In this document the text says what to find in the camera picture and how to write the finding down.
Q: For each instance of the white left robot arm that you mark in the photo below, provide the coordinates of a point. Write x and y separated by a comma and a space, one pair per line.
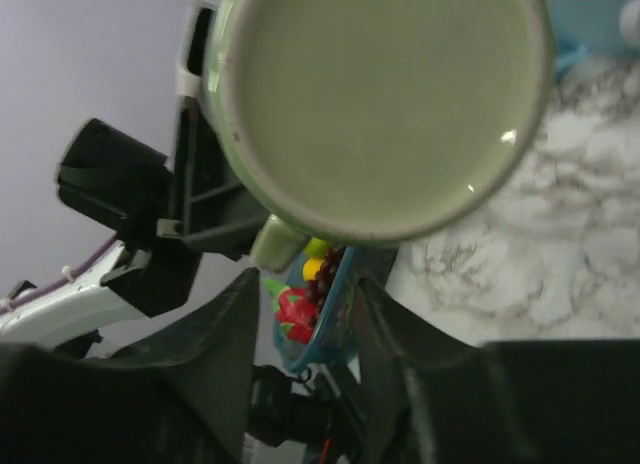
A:
165, 212

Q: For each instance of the dark red grapes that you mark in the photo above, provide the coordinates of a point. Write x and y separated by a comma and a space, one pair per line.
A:
317, 290

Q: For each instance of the light blue white mug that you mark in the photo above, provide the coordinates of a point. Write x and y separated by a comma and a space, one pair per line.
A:
584, 28

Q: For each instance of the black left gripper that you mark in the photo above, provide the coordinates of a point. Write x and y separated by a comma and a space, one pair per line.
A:
123, 184

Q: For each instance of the clear blue fruit container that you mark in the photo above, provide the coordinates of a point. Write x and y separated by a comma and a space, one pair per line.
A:
333, 339

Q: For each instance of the light green mug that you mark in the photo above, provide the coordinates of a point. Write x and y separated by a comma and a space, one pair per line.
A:
374, 122

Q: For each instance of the pink dragon fruit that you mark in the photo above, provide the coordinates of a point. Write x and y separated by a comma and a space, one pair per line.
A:
295, 314

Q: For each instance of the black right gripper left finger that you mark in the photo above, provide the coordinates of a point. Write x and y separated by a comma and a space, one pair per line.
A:
180, 395

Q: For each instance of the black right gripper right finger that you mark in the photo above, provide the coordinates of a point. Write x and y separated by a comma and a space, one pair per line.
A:
430, 398

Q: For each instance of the green pear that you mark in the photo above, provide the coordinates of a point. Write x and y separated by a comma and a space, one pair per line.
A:
317, 248

